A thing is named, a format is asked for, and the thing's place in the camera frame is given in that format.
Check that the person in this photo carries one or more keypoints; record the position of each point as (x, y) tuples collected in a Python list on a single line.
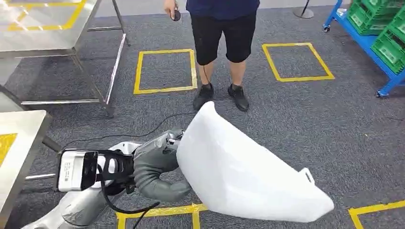
[(221, 28)]

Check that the green plastic crate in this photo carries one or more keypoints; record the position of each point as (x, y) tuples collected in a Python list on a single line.
[(387, 52), (364, 19), (399, 27)]

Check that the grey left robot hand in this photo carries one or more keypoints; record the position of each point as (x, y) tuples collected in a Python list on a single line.
[(152, 161)]

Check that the grey round post base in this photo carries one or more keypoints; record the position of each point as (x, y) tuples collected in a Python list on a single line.
[(303, 13)]

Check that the person's right hand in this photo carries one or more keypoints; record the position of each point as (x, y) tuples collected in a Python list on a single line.
[(169, 6)]

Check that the steel bench with long legs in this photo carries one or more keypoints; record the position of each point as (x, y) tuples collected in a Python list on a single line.
[(47, 41)]

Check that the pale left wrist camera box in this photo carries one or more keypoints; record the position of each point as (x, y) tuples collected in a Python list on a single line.
[(74, 170)]

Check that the black round remote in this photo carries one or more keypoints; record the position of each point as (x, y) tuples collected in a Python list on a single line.
[(176, 15)]

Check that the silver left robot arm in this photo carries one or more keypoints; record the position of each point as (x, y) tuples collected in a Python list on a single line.
[(79, 208)]

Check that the blue wheeled cart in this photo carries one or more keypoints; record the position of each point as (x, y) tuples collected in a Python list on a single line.
[(360, 39)]

